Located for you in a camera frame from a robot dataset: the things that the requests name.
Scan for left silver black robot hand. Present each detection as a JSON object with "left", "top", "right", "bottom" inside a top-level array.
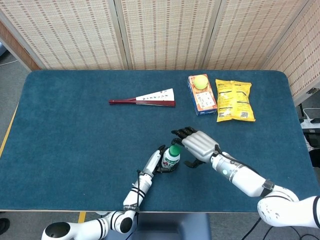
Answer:
[{"left": 141, "top": 144, "right": 177, "bottom": 178}]

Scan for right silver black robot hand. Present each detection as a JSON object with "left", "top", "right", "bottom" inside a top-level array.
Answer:
[{"left": 170, "top": 126, "right": 221, "bottom": 168}]

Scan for white AD calcium milk bottle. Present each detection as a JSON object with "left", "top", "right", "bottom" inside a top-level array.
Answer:
[{"left": 161, "top": 149, "right": 181, "bottom": 171}]

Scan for green bottle cap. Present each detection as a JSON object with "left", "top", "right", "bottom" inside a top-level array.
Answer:
[{"left": 168, "top": 145, "right": 182, "bottom": 157}]

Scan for blue and orange carton box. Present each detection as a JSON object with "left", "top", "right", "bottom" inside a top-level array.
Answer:
[{"left": 187, "top": 73, "right": 218, "bottom": 117}]

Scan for yellow snack bag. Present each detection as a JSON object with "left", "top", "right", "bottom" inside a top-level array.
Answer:
[{"left": 215, "top": 79, "right": 256, "bottom": 123}]

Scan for yellow tennis ball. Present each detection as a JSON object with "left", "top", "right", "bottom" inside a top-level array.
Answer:
[{"left": 194, "top": 75, "right": 210, "bottom": 90}]

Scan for red and white folding fan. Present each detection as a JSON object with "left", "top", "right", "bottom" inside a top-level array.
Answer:
[{"left": 108, "top": 88, "right": 176, "bottom": 108}]

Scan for dark grey robot torso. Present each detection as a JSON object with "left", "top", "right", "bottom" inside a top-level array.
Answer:
[{"left": 134, "top": 212, "right": 212, "bottom": 240}]

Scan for blue felt table cover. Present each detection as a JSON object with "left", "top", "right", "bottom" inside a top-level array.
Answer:
[{"left": 0, "top": 69, "right": 314, "bottom": 213}]

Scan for woven bamboo screen panel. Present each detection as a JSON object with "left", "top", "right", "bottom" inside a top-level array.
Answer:
[
  {"left": 202, "top": 0, "right": 311, "bottom": 71},
  {"left": 114, "top": 0, "right": 222, "bottom": 71},
  {"left": 262, "top": 0, "right": 320, "bottom": 106},
  {"left": 0, "top": 0, "right": 126, "bottom": 71}
]

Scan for brown woven screen panel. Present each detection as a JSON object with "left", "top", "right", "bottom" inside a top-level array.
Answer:
[{"left": 0, "top": 19, "right": 41, "bottom": 71}]

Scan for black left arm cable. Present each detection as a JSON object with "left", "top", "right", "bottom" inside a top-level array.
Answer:
[{"left": 135, "top": 169, "right": 141, "bottom": 226}]

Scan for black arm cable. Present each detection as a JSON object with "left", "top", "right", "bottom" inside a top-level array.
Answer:
[
  {"left": 135, "top": 169, "right": 141, "bottom": 226},
  {"left": 213, "top": 144, "right": 267, "bottom": 181}
]

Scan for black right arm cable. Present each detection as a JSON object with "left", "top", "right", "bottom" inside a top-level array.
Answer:
[{"left": 213, "top": 144, "right": 267, "bottom": 181}]

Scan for grey left arm strap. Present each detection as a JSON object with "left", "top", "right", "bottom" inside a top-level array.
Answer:
[{"left": 122, "top": 203, "right": 140, "bottom": 214}]

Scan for grey arm strap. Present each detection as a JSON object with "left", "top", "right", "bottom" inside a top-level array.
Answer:
[
  {"left": 260, "top": 178, "right": 275, "bottom": 198},
  {"left": 122, "top": 203, "right": 140, "bottom": 214}
]

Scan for grey right arm strap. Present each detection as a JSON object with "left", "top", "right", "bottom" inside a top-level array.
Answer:
[{"left": 260, "top": 178, "right": 275, "bottom": 198}]

